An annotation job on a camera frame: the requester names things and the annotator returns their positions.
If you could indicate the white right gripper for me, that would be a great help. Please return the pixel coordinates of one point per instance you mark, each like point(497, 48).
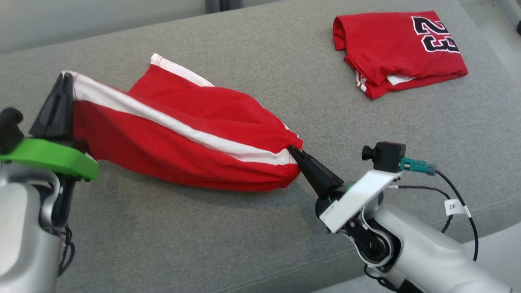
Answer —
point(358, 195)

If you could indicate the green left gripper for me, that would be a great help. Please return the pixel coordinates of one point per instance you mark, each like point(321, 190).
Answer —
point(44, 154)

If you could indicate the red shorts with white stripes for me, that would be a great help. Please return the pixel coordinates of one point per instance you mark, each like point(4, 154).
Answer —
point(163, 150)

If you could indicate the red jersey shirt number 23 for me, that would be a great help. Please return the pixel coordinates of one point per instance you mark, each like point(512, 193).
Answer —
point(378, 44)

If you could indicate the grey fabric sofa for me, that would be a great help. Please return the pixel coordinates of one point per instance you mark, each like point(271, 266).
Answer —
point(203, 244)

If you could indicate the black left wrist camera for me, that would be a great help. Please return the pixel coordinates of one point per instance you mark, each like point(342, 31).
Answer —
point(9, 130)

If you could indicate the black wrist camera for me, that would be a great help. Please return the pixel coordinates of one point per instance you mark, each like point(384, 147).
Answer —
point(386, 156)
point(9, 130)

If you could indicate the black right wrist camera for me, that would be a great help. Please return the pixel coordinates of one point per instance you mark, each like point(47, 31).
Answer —
point(386, 156)

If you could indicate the grey partition post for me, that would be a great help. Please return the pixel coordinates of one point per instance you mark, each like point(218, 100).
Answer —
point(224, 5)

